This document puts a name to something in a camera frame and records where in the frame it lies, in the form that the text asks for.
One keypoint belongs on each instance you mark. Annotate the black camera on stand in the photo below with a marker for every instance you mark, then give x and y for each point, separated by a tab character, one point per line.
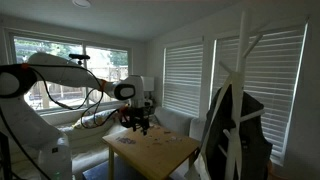
79	56

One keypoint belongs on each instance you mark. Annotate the narrow white window blind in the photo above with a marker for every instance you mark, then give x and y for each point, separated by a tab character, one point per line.
183	80

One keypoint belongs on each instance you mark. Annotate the small table sticker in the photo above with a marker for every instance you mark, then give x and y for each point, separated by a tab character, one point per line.
167	132
156	143

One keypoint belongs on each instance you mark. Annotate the wide white window blind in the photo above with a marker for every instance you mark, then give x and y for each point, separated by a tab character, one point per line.
280	83

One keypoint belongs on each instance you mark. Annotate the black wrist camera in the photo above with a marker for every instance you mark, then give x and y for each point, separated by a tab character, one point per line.
125	116

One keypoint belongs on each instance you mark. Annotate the white tote bag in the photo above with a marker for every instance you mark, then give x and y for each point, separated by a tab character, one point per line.
200	166

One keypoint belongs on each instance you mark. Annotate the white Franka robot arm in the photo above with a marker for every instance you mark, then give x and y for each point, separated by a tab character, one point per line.
66	73

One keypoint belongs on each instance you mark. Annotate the large glass window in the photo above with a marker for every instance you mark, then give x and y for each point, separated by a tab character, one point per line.
100	63

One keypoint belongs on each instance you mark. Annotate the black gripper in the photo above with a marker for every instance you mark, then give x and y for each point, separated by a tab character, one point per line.
140	116

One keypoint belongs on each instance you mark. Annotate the white table lamp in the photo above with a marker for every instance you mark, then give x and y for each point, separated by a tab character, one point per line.
148	83

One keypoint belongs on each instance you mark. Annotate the white coat rack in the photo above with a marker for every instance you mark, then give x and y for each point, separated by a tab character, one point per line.
245	40

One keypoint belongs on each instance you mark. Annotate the dark grey jacket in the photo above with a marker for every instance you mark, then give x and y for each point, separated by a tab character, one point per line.
253	140

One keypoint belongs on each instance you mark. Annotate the floral pillow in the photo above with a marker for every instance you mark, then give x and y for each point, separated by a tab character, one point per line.
100	118

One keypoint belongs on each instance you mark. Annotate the brown wooden table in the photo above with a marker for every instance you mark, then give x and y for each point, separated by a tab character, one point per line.
156	156

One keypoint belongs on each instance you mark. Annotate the round ceiling light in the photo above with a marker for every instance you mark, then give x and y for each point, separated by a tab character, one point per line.
81	3

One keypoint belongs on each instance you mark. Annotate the dark blue ottoman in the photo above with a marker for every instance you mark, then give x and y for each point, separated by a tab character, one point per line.
123	170

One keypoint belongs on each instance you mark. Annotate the grey sofa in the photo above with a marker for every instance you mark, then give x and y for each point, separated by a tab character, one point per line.
90	146

